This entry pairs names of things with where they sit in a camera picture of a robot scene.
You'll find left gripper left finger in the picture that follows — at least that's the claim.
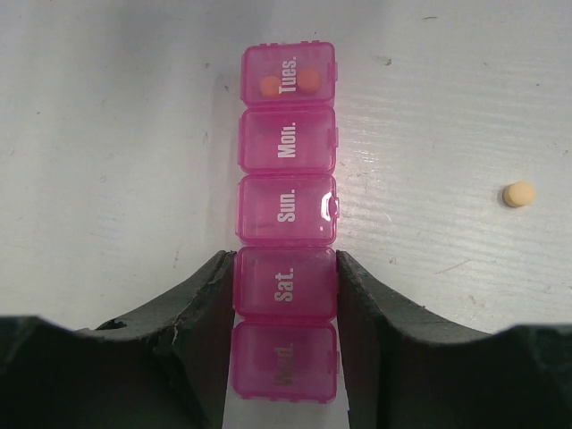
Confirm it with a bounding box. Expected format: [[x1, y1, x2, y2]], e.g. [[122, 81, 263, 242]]
[[1, 251, 234, 428]]

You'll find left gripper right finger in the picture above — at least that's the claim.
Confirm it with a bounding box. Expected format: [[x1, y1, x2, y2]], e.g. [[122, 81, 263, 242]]
[[337, 251, 571, 428]]

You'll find pink weekly pill organizer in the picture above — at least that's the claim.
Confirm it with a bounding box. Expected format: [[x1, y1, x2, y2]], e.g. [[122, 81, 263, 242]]
[[231, 41, 339, 403]]

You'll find orange pill in organizer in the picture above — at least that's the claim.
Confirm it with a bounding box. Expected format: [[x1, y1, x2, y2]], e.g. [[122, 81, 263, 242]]
[[297, 67, 322, 94], [259, 75, 281, 98]]

